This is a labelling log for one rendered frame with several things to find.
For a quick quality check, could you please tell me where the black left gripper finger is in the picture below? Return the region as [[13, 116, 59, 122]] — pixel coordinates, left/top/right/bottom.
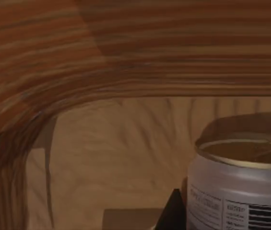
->
[[154, 188, 188, 230]]

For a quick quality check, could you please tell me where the silver can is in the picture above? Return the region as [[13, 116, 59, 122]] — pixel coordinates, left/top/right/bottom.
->
[[187, 138, 271, 230]]

